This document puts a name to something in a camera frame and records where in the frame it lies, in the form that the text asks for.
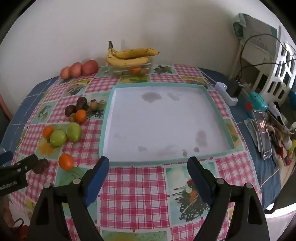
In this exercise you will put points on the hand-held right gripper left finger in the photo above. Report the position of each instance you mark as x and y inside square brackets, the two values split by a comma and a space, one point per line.
[97, 183]

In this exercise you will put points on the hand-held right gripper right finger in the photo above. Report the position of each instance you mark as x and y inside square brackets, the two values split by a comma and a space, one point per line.
[198, 183]

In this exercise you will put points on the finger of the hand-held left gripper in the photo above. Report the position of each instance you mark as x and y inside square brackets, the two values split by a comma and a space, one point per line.
[25, 164]
[5, 158]

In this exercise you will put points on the orange tangerine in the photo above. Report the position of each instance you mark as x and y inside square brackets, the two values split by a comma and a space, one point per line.
[47, 132]
[80, 116]
[66, 161]

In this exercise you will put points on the round green fruit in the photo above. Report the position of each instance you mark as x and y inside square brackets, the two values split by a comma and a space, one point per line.
[58, 138]

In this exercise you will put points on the elongated green fruit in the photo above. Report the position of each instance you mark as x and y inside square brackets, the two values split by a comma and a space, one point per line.
[74, 132]

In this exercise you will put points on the white tray with teal rim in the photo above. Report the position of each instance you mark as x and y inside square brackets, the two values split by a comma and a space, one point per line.
[161, 120]

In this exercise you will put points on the pink checkered printed tablecloth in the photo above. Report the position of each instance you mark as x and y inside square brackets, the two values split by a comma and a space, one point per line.
[134, 185]

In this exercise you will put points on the white phone stand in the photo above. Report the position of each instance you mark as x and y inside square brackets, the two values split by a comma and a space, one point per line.
[251, 129]

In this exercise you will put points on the black smartphone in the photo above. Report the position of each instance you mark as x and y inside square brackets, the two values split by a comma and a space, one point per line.
[262, 134]

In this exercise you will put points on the pile of small colourful things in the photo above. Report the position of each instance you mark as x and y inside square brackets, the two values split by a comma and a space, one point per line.
[281, 139]

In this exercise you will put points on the white power strip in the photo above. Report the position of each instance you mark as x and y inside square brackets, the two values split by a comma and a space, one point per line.
[220, 87]

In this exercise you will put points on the teal box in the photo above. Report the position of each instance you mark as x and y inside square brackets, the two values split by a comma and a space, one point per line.
[256, 102]

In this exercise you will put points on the red apple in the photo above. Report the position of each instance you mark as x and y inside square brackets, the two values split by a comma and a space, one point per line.
[90, 67]
[76, 69]
[65, 72]

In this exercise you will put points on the black charger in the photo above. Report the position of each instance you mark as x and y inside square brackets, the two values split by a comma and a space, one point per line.
[234, 87]

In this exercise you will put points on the clear plastic container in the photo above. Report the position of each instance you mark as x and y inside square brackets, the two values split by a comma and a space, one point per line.
[115, 69]

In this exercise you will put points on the small orange fruit in container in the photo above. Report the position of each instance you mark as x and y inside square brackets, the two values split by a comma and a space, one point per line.
[135, 71]

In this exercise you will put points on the yellow banana bunch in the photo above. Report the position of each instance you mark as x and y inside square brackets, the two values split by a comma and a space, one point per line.
[129, 61]

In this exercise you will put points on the white lattice chair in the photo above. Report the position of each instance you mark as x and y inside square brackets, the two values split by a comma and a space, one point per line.
[283, 76]

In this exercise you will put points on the grey and teal cloth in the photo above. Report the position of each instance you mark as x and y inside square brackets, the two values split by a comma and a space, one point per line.
[256, 27]

